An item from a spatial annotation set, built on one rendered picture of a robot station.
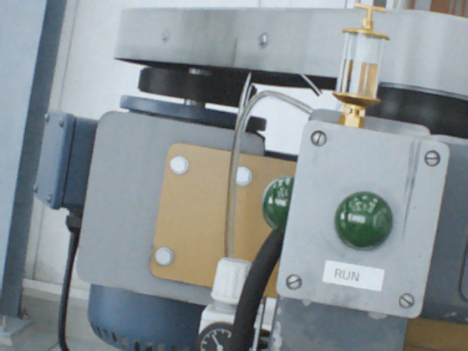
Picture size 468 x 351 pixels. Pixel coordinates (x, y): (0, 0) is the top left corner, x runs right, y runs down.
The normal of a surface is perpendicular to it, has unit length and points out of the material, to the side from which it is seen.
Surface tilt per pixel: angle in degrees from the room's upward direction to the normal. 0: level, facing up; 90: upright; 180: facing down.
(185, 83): 90
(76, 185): 90
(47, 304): 90
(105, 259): 90
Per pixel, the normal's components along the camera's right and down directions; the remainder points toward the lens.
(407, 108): -0.51, -0.04
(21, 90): -0.09, 0.04
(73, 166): 0.35, 0.11
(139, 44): -0.82, -0.11
